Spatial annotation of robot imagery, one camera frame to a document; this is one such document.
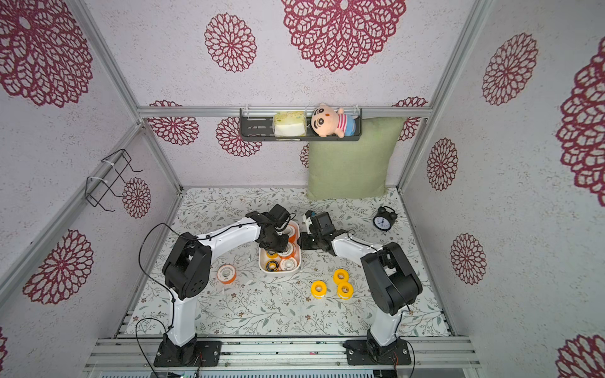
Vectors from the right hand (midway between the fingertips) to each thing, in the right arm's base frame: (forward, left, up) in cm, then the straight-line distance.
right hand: (296, 238), depth 93 cm
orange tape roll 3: (-8, +3, -5) cm, 10 cm away
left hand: (-3, +6, -2) cm, 7 cm away
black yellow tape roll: (-5, +10, -5) cm, 12 cm away
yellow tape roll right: (-18, -18, -6) cm, 27 cm away
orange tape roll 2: (-6, +2, -1) cm, 6 cm away
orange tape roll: (+4, +1, -2) cm, 4 cm away
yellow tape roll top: (-12, -17, -6) cm, 22 cm away
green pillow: (+29, -25, +11) cm, 40 cm away
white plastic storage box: (-7, +13, -4) cm, 15 cm away
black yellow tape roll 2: (-9, +9, -6) cm, 14 cm away
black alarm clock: (+11, -37, -1) cm, 39 cm away
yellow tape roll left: (-18, -9, -6) cm, 21 cm away
